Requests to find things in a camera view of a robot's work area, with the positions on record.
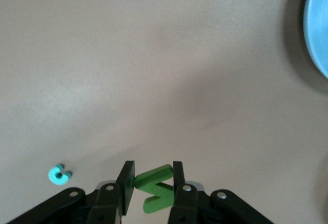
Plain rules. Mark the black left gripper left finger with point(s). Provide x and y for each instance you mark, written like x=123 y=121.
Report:
x=107 y=203

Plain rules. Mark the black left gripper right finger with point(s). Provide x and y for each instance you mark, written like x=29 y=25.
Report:
x=187 y=206

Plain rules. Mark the green foam letter N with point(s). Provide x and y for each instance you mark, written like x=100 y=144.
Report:
x=151 y=176

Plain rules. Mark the teal foam letter C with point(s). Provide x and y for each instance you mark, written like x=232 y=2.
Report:
x=52 y=176

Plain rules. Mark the brown paper table cover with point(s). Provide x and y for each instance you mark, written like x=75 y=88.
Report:
x=128 y=55

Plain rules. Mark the blue plate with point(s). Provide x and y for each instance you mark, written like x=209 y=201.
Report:
x=319 y=24

